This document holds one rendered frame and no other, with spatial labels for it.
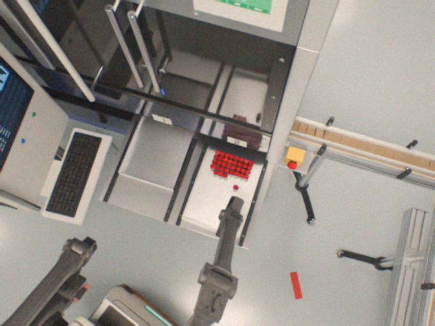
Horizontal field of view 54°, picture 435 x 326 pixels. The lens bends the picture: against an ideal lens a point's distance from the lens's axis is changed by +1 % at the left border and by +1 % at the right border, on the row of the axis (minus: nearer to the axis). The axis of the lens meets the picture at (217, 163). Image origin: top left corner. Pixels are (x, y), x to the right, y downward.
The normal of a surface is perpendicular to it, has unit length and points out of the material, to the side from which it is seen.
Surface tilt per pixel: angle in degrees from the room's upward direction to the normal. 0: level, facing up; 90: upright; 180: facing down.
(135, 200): 0
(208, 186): 0
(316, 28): 90
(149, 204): 0
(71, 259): 41
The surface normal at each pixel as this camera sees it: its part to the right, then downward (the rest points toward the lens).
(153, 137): -0.03, -0.29
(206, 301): 0.32, -0.53
